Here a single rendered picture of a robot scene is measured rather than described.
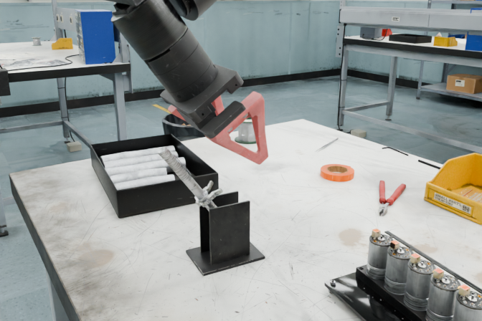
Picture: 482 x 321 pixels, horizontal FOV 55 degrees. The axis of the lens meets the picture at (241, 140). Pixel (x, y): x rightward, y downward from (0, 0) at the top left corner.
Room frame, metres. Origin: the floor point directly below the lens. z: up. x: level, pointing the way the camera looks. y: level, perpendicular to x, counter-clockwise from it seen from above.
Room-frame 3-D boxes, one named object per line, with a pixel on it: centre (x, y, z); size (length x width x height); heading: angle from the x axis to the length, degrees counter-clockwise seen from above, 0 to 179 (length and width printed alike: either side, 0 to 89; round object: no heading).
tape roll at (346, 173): (0.77, -0.17, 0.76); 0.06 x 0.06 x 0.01
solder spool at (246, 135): (0.98, -0.02, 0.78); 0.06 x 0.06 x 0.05
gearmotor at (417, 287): (0.38, -0.17, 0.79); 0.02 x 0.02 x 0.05
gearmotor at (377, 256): (0.43, -0.15, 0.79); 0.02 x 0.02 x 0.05
